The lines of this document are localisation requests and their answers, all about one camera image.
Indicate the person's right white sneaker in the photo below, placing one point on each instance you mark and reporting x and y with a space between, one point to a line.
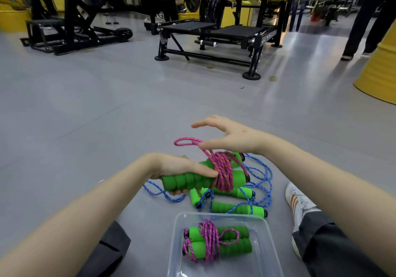
298 202

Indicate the black squat rack platform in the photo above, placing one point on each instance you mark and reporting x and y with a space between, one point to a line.
238 32

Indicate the person's right forearm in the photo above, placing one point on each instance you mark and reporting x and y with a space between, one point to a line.
334 187

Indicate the small black push-up bar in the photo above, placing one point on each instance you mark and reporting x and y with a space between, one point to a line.
115 19
108 19

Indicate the person's right hand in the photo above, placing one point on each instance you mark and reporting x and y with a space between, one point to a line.
244 139

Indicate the large yellow barrel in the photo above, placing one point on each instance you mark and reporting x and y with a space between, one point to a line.
379 75

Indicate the clear plastic box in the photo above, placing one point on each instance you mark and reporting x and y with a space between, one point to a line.
266 249

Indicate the person's right leg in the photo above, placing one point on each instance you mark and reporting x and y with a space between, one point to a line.
331 249

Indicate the person's left forearm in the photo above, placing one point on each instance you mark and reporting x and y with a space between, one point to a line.
80 215

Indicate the red object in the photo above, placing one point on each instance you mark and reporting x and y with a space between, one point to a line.
316 17

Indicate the person's left leg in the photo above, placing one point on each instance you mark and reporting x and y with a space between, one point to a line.
108 249

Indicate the person's leg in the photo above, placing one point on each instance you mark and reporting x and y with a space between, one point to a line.
108 249
331 249

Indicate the black wheeled gym machine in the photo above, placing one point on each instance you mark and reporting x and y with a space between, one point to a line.
71 35

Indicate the person's left hand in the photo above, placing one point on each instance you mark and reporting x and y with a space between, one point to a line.
176 165

